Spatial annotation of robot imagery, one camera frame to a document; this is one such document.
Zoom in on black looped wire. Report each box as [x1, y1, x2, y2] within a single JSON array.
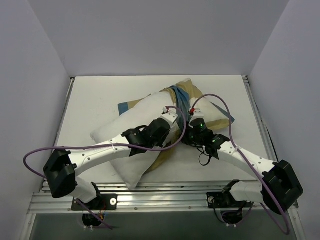
[[197, 147, 213, 166]]

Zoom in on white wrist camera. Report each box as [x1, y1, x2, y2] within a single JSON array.
[[189, 108, 204, 123], [160, 107, 178, 126]]

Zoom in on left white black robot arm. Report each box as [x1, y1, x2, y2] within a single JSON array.
[[43, 117, 175, 210]]

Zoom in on purple cable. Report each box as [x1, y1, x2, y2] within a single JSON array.
[[188, 93, 291, 235], [22, 105, 188, 230]]

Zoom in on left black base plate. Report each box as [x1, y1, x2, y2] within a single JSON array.
[[83, 193, 118, 211]]

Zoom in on white pillow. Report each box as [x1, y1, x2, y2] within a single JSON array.
[[90, 91, 176, 190]]

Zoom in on aluminium front rail frame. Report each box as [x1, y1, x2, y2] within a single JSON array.
[[27, 181, 300, 215]]

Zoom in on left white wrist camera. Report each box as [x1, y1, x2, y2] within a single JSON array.
[[160, 107, 178, 126]]

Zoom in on left aluminium side rail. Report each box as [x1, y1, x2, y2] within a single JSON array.
[[42, 77, 76, 181]]

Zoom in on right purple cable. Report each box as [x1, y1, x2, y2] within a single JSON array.
[[188, 93, 291, 235]]

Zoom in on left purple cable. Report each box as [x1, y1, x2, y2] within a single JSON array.
[[22, 105, 188, 230]]

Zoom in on aluminium side rail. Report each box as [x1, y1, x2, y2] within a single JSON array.
[[242, 75, 279, 162], [42, 77, 76, 181]]

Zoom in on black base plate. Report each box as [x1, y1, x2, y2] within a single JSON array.
[[206, 191, 251, 209], [83, 193, 118, 211]]

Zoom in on blue beige white pillowcase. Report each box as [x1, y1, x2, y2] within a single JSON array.
[[117, 77, 236, 173]]

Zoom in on right aluminium side rail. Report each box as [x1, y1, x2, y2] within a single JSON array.
[[242, 75, 279, 162]]

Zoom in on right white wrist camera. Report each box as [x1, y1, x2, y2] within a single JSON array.
[[189, 108, 204, 123]]

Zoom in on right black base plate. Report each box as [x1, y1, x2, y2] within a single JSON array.
[[206, 191, 251, 209]]

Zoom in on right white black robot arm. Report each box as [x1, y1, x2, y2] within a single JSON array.
[[182, 118, 304, 215]]

